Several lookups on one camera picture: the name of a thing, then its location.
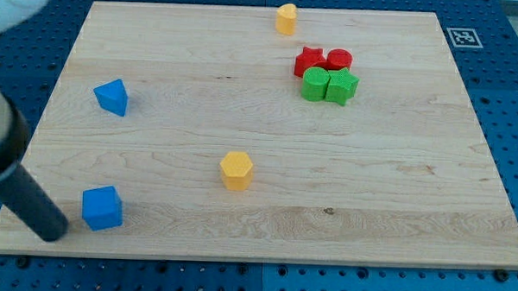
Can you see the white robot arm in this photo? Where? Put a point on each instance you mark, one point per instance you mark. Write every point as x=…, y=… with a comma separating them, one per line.
x=14, y=12

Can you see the yellow hexagon block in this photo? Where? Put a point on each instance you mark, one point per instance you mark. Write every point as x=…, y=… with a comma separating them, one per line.
x=236, y=171

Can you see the yellow heart block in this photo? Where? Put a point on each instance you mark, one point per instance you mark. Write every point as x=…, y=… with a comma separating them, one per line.
x=286, y=19

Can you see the white fiducial marker tag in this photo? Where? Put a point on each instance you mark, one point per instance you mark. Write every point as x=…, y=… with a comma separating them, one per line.
x=464, y=37

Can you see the red cylinder block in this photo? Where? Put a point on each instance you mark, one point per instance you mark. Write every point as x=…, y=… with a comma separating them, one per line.
x=338, y=59

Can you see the blue triangular prism block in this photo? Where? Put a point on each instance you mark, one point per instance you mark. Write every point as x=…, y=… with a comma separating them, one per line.
x=112, y=97

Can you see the red star block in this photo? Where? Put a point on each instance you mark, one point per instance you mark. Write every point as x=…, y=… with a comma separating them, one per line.
x=309, y=57

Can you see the light wooden board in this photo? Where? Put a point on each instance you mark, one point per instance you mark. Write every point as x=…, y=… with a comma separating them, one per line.
x=399, y=177

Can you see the green cylinder block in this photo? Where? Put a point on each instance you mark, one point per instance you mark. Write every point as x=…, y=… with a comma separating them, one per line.
x=315, y=83

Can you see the blue cube block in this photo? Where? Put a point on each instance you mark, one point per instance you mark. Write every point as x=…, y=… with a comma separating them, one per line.
x=102, y=208

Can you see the black pusher rod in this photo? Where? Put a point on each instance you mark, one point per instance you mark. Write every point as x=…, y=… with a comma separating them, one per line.
x=20, y=193

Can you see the black cylindrical tool holder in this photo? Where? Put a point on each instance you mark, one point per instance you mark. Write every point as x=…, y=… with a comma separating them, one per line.
x=14, y=135

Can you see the green star block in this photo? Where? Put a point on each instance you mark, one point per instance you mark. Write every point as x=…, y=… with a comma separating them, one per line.
x=342, y=86

